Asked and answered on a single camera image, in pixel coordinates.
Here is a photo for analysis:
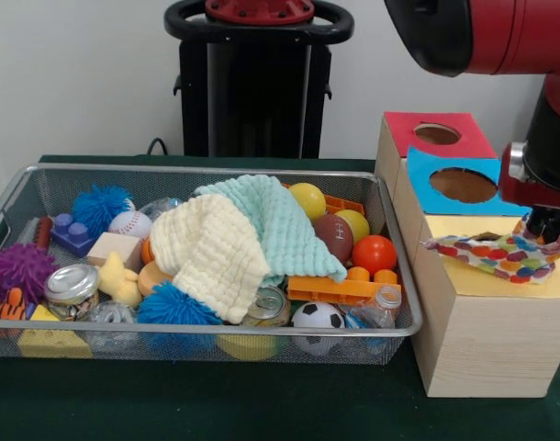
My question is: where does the purple spiky ball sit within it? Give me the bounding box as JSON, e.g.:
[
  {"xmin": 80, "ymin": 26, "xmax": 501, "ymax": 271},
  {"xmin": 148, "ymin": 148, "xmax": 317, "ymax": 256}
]
[{"xmin": 0, "ymin": 242, "xmax": 59, "ymax": 304}]

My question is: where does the large yellow ball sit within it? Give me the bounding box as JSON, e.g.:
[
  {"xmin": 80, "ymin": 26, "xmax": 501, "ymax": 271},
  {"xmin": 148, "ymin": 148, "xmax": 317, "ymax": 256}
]
[{"xmin": 288, "ymin": 182, "xmax": 328, "ymax": 221}]

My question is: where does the small soccer ball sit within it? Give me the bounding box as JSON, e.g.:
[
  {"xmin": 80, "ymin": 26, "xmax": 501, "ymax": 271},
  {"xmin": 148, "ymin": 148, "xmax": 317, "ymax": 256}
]
[{"xmin": 291, "ymin": 301, "xmax": 346, "ymax": 330}]

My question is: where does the blue spiky ball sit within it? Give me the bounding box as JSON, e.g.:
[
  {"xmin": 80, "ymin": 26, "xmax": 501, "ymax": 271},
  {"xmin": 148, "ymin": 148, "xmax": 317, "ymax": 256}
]
[
  {"xmin": 72, "ymin": 184, "xmax": 135, "ymax": 238},
  {"xmin": 136, "ymin": 280, "xmax": 224, "ymax": 326}
]

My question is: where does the orange toy building brick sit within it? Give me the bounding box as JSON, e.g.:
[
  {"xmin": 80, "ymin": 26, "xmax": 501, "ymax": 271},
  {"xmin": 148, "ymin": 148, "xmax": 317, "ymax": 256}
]
[{"xmin": 287, "ymin": 266, "xmax": 403, "ymax": 304}]

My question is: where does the cream knitted cloth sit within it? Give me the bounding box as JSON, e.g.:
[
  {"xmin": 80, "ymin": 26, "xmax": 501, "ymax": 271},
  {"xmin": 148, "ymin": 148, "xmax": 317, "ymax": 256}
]
[{"xmin": 149, "ymin": 193, "xmax": 272, "ymax": 325}]

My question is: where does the dark green tablecloth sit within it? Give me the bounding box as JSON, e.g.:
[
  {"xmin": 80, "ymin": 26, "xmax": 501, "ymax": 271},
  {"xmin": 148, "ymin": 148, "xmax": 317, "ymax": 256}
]
[{"xmin": 0, "ymin": 154, "xmax": 560, "ymax": 441}]

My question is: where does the brown toy football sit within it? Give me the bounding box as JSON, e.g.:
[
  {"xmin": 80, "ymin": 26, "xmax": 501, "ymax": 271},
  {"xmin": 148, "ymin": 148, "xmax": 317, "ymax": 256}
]
[{"xmin": 312, "ymin": 214, "xmax": 355, "ymax": 266}]

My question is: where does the wooden box with three holes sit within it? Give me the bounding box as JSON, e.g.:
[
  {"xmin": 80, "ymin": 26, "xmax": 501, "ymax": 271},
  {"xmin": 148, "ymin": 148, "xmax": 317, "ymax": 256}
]
[{"xmin": 374, "ymin": 111, "xmax": 560, "ymax": 399}]

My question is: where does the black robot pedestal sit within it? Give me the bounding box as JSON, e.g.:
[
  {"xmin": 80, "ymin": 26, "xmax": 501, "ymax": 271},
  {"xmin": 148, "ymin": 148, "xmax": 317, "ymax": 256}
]
[{"xmin": 163, "ymin": 0, "xmax": 354, "ymax": 160}]

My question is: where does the orange ball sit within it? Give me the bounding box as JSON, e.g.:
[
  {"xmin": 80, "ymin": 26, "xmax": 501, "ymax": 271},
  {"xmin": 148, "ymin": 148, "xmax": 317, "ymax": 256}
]
[{"xmin": 352, "ymin": 234, "xmax": 398, "ymax": 276}]

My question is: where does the mint green knitted cloth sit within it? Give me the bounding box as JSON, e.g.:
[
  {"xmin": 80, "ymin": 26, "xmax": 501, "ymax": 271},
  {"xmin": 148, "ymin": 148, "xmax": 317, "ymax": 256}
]
[{"xmin": 194, "ymin": 174, "xmax": 349, "ymax": 288}]

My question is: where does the metal mesh bin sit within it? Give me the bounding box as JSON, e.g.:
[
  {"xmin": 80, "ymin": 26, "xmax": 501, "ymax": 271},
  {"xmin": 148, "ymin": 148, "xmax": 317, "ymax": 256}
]
[{"xmin": 0, "ymin": 163, "xmax": 423, "ymax": 367}]

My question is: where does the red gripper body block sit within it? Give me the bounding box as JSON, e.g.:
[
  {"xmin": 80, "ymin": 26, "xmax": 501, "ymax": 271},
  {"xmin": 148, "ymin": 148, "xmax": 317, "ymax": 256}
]
[{"xmin": 498, "ymin": 141, "xmax": 560, "ymax": 213}]

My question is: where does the white cloth with colourful spots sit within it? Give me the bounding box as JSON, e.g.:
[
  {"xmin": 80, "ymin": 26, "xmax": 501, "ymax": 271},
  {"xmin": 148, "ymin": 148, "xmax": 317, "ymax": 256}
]
[{"xmin": 420, "ymin": 219, "xmax": 560, "ymax": 286}]

